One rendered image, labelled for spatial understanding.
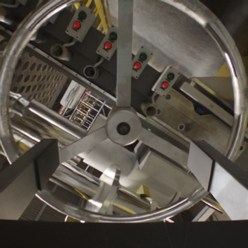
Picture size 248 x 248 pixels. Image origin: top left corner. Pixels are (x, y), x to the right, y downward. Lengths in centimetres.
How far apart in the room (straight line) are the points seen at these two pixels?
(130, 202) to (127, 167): 30
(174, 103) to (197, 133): 26
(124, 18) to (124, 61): 5
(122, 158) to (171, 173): 35
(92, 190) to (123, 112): 83
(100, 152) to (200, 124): 68
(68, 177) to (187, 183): 76
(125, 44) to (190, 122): 93
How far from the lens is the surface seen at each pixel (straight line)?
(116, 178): 95
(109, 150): 123
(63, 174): 100
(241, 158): 145
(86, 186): 102
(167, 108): 107
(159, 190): 135
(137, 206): 108
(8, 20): 112
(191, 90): 101
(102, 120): 113
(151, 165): 113
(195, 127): 116
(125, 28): 26
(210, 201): 213
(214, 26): 28
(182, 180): 124
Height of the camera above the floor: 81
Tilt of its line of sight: 12 degrees up
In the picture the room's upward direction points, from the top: 146 degrees counter-clockwise
